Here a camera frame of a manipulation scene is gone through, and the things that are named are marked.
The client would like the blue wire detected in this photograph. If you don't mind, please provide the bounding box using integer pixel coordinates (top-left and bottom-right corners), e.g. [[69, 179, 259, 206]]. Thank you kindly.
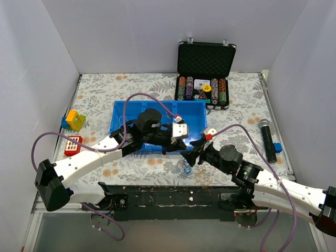
[[175, 156, 194, 177]]

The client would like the blue plastic divided bin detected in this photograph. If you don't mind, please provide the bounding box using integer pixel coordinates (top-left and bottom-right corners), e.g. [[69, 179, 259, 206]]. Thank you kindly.
[[109, 100, 207, 151]]

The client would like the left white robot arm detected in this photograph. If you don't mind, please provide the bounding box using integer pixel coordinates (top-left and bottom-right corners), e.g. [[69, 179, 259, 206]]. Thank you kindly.
[[35, 108, 188, 212]]

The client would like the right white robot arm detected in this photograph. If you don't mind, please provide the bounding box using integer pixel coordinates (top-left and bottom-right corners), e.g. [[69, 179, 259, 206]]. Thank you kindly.
[[181, 141, 335, 236]]

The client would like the black handheld microphone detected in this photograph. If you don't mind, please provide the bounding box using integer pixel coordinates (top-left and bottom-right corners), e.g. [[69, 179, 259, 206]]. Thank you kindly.
[[259, 119, 277, 163]]

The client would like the small blue toy brick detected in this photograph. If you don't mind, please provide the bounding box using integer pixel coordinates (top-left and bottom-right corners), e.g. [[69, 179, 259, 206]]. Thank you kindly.
[[274, 143, 283, 153]]

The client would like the black poker chip case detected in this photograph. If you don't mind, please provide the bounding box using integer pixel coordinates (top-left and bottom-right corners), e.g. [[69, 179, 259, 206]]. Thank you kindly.
[[174, 38, 237, 110]]

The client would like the colourful toy brick stack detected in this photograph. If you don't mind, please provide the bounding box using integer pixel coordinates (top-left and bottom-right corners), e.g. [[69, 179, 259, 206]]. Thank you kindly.
[[61, 110, 86, 131]]

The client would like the red white toy block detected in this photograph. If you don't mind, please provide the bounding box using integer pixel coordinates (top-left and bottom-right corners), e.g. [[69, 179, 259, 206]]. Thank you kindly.
[[64, 135, 82, 157]]

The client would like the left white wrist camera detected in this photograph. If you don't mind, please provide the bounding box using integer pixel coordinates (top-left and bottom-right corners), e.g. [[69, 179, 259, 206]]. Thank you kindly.
[[171, 115, 189, 144]]

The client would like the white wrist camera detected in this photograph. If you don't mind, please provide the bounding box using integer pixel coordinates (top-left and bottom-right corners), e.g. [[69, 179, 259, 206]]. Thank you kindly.
[[201, 127, 217, 149], [171, 115, 189, 144]]

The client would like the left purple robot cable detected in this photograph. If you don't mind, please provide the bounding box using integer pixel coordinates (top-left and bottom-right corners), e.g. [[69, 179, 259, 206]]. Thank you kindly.
[[31, 93, 182, 241]]

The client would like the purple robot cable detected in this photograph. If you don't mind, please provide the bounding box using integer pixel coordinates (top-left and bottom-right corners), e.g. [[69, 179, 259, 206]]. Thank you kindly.
[[214, 124, 298, 252], [31, 93, 182, 241]]

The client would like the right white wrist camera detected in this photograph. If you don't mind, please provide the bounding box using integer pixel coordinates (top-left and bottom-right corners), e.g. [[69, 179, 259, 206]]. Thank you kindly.
[[201, 127, 217, 149]]

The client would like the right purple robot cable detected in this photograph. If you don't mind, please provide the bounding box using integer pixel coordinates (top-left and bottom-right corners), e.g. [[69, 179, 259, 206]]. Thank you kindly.
[[214, 124, 298, 252]]

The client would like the aluminium frame rail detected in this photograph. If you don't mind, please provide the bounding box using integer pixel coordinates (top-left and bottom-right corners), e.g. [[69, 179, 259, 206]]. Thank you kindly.
[[32, 201, 82, 214]]

